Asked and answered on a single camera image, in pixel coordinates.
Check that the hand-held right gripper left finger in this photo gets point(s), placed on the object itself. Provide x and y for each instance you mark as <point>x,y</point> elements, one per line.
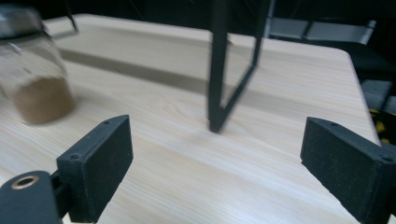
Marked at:
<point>96,168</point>

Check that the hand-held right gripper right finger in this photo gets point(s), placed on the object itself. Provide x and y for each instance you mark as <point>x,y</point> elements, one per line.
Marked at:
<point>348,168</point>

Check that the yellow and black object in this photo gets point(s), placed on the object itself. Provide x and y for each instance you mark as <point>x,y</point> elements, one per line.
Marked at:
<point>381,127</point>

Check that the glass jar with brown powder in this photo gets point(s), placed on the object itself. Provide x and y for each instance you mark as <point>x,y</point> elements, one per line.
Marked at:
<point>37,90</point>

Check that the grey metal folding chair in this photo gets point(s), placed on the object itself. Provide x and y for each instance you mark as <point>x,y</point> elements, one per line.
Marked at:
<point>323,31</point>

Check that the black metal rack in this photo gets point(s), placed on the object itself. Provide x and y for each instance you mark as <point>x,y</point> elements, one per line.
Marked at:
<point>218,77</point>

